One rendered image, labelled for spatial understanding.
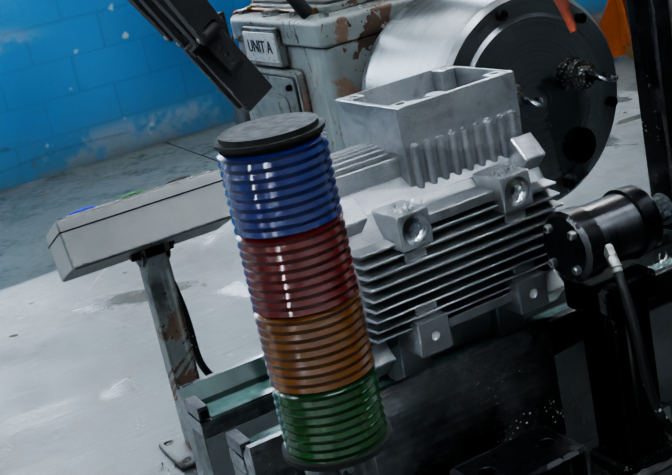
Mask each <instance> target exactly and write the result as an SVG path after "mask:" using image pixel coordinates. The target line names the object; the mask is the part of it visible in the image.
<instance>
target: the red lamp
mask: <svg viewBox="0 0 672 475"><path fill-rule="evenodd" d="M343 215H344V212H343V210H342V211H341V213H340V214H339V215H338V216H337V217H336V218H335V219H334V220H332V221H331V222H329V223H327V224H325V225H324V226H321V227H319V228H317V229H314V230H311V231H308V232H305V233H302V234H298V235H294V236H289V237H284V238H278V239H268V240H252V239H246V238H243V237H240V236H238V235H236V234H235V238H236V239H237V247H238V248H239V249H240V251H239V256H240V257H241V258H242V260H241V264H242V266H243V267H244V270H243V273H244V275H245V276H246V280H245V281H246V284H247V285H248V292H249V294H250V301H251V302H252V310H253V311H254V312H255V313H256V314H258V315H261V316H264V317H267V318H273V319H291V318H299V317H305V316H310V315H314V314H318V313H321V312H324V311H327V310H330V309H332V308H334V307H337V306H339V305H341V304H342V303H344V302H345V301H347V300H348V299H349V298H351V297H352V296H353V295H354V294H355V293H356V291H357V290H358V287H359V284H358V282H357V280H356V279H357V275H356V273H355V271H354V270H355V265H354V264H353V256H352V255H351V247H350V246H349V238H348V236H347V229H346V227H345V223H346V222H345V219H344V218H343Z"/></svg>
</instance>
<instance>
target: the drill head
mask: <svg viewBox="0 0 672 475"><path fill-rule="evenodd" d="M568 1H569V4H570V7H571V11H572V14H573V17H574V21H575V24H576V27H577V31H576V32H574V33H571V32H570V30H569V28H568V26H567V24H566V23H565V21H564V19H563V17H562V15H561V13H560V11H559V9H558V7H557V6H556V4H555V2H554V1H553V0H415V1H413V2H412V3H410V4H409V5H407V6H406V7H405V8H404V9H402V10H401V11H400V12H399V13H398V14H397V15H396V16H395V17H394V18H393V19H392V20H391V21H390V22H389V23H388V24H387V25H386V26H385V28H384V29H383V30H382V31H381V33H380V34H379V36H378V37H377V39H376V41H375V42H374V44H373V46H372V48H371V51H370V53H369V56H368V58H367V62H366V65H365V69H364V74H363V80H362V91H364V90H368V89H371V88H374V87H377V86H380V85H384V84H387V83H390V82H393V81H396V80H400V79H403V78H406V77H409V76H412V75H416V74H419V73H422V72H425V71H428V70H432V69H435V68H438V67H441V66H444V65H453V66H464V67H476V68H487V69H499V70H511V71H514V77H515V84H516V90H517V95H524V96H527V97H528V98H530V99H533V98H535V97H541V98H543V103H544V106H543V107H536V106H531V105H522V104H519V109H520V122H521V129H522V135H523V134H526V133H529V132H530V133H532V135H533V136H534V137H535V139H536V140H537V141H538V143H539V144H540V146H541V147H542V148H543V150H544V151H545V156H544V157H543V159H542V161H541V163H540V164H539V166H538V167H539V168H540V170H541V172H542V174H543V176H544V178H545V179H548V180H552V181H555V182H556V184H555V185H552V186H550V187H549V189H550V190H554V191H557V192H560V195H558V196H556V197H553V200H556V201H558V200H560V199H562V198H563V197H565V196H566V195H568V194H569V193H570V192H572V191H573V190H574V189H575V188H576V187H578V186H579V185H580V184H581V183H582V182H583V180H584V179H585V178H586V177H587V176H588V175H589V173H590V172H591V171H592V169H593V168H594V166H595V165H596V163H597V162H598V160H599V158H600V156H601V155H602V153H603V151H604V149H605V146H606V144H607V142H608V139H609V136H610V133H611V130H612V126H613V122H614V117H615V111H616V105H617V103H618V99H617V81H615V82H605V81H599V80H587V79H586V73H587V72H588V71H594V72H596V73H597V74H601V73H602V72H607V73H611V74H612V75H614V76H616V70H615V65H614V60H613V56H612V53H611V50H610V47H609V44H608V42H607V40H606V37H605V35H604V33H603V32H602V30H601V28H600V27H599V25H598V24H597V22H596V21H595V19H594V18H593V17H592V16H591V15H590V14H589V13H588V12H587V10H586V9H584V8H583V7H582V6H581V5H580V4H578V3H577V2H576V1H574V0H568Z"/></svg>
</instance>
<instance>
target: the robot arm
mask: <svg viewBox="0 0 672 475"><path fill-rule="evenodd" d="M127 1H128V2H129V3H130V4H131V5H132V6H133V7H134V8H135V9H136V10H137V11H138V12H139V13H140V14H141V15H142V16H143V17H144V18H145V19H146V20H147V21H148V22H149V23H150V24H151V25H152V26H153V27H154V28H155V29H156V30H157V31H158V32H159V33H160V34H161V35H162V36H163V38H164V39H165V40H166V41H168V42H172V41H173V40H174V41H175V43H176V45H177V46H178V47H181V48H183V51H184V52H185V54H186V55H187V56H188V57H189V58H190V59H191V60H192V61H193V62H194V63H195V64H196V66H197V67H198V68H199V69H200V70H201V71H202V72H203V73H204V74H205V75H206V76H207V78H208V79H209V80H210V81H211V82H212V83H213V84H214V85H215V86H216V87H217V88H218V90H219V91H220V92H221V93H222V94H223V95H224V96H225V97H226V98H227V99H228V100H229V102H230V103H231V104H232V105H233V106H234V107H235V108H237V109H241V108H242V107H243V108H244V109H245V110H247V111H251V110H252V109H253V108H254V107H255V106H256V105H257V103H258V102H259V101H260V100H261V99H262V98H263V97H264V96H265V95H266V94H267V93H268V92H269V90H270V89H271V88H272V85H271V84H270V82H269V81H268V80H267V79H266V78H265V77H264V76H263V75H262V73H261V72H260V71H259V70H258V69H257V68H256V67H255V66H254V64H253V63H252V62H251V61H250V60H249V59H248V58H247V56H246V55H245V54H244V53H243V52H242V51H241V50H240V49H239V47H238V46H237V45H236V44H235V43H234V42H233V41H232V40H231V38H230V37H229V36H228V35H227V34H226V33H225V32H224V30H223V29H222V27H223V26H224V25H225V22H224V20H223V18H222V17H221V16H220V15H219V14H218V13H217V12H216V10H215V9H214V8H213V7H212V6H211V4H210V3H209V2H208V0H127Z"/></svg>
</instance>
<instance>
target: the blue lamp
mask: <svg viewBox="0 0 672 475"><path fill-rule="evenodd" d="M326 136H327V131H326V130H324V129H322V130H321V133H320V134H319V135H318V136H317V137H315V138H314V139H312V140H310V141H308V142H306V143H303V144H301V145H298V146H295V147H292V148H288V149H285V150H281V151H277V152H273V153H268V154H262V155H256V156H247V157H229V156H224V155H222V154H221V152H218V153H217V154H216V158H217V159H218V160H219V164H218V167H219V168H220V170H221V174H220V176H221V178H222V179H223V187H224V188H225V189H226V190H225V196H226V197H227V198H228V200H227V205H228V206H229V207H230V210H229V213H230V215H231V216H232V220H231V222H232V224H233V225H234V230H233V231H234V233H235V234H236V235H238V236H240V237H243V238H246V239H252V240H268V239H278V238H284V237H289V236H294V235H298V234H302V233H305V232H308V231H311V230H314V229H317V228H319V227H321V226H324V225H325V224H327V223H329V222H331V221H332V220H334V219H335V218H336V217H337V216H338V215H339V214H340V213H341V211H342V209H343V207H342V205H341V204H340V200H341V198H340V196H339V195H338V191H339V188H338V187H337V185H336V182H337V179H336V177H335V176H334V173H335V169H334V168H333V167H332V164H333V160H332V158H331V157H330V155H331V150H330V149H329V148H328V145H329V141H328V139H327V138H326Z"/></svg>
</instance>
